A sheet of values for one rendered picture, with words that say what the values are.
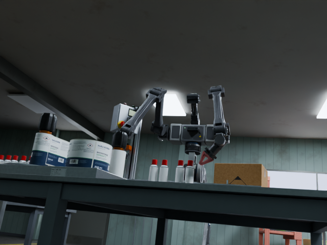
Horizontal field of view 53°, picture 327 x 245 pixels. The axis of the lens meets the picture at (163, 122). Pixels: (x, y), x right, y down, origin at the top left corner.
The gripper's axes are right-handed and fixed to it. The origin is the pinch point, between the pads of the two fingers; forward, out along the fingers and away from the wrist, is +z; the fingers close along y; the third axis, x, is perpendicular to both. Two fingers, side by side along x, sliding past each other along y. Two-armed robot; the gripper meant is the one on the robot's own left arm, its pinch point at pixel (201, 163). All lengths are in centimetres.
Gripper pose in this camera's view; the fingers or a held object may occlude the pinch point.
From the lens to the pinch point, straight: 198.7
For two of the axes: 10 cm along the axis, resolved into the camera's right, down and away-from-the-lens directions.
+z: -6.9, 7.3, 0.0
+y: -3.4, -3.2, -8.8
